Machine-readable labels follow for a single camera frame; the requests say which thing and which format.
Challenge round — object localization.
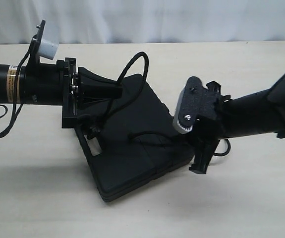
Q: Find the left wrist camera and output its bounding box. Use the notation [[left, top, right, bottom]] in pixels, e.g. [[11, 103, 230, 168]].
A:
[[31, 19, 60, 60]]

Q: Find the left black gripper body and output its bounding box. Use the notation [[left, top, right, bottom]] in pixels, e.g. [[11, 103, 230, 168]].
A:
[[19, 57, 77, 128]]

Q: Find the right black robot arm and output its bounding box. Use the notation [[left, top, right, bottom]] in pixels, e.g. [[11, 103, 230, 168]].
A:
[[187, 79, 285, 174]]

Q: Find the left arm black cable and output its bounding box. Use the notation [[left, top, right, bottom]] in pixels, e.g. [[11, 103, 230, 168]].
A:
[[0, 37, 39, 141]]

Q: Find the black cord with frayed knot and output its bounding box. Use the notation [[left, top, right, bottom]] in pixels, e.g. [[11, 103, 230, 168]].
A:
[[90, 51, 232, 157]]

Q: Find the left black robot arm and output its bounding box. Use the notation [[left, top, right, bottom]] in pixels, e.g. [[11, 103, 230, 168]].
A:
[[0, 58, 122, 128]]

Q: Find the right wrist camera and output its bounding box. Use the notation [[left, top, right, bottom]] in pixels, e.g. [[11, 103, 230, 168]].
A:
[[172, 76, 221, 134]]

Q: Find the black plastic carrying case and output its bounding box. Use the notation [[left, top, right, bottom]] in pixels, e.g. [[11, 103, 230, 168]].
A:
[[75, 74, 194, 202]]

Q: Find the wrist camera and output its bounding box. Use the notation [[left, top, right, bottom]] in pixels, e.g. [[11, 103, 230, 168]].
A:
[[31, 19, 60, 60], [172, 76, 221, 134]]

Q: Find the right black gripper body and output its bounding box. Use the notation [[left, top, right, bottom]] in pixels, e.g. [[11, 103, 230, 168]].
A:
[[189, 81, 225, 149]]

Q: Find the white backdrop curtain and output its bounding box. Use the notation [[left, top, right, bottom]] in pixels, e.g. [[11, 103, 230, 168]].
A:
[[0, 0, 285, 44]]

